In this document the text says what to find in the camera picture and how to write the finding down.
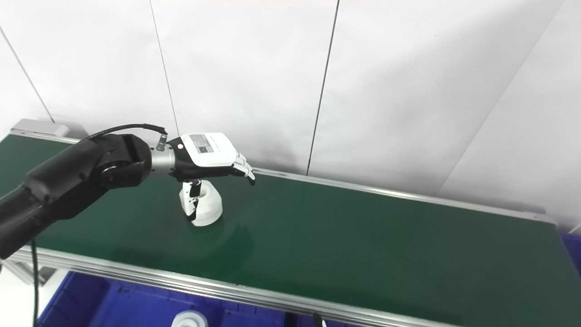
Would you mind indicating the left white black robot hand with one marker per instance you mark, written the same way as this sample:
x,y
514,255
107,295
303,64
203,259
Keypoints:
x,y
209,152

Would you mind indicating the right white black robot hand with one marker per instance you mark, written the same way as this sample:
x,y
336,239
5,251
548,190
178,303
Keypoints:
x,y
319,320

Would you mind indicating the white plastic cylindrical part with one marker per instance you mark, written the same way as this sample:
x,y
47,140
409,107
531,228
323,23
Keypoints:
x,y
188,320
209,205

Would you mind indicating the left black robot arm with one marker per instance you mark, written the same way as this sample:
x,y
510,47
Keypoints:
x,y
68,177

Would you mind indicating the green conveyor belt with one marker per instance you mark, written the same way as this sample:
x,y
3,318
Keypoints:
x,y
363,236

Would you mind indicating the grey conveyor end cover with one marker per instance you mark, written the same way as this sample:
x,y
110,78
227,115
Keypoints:
x,y
38,127

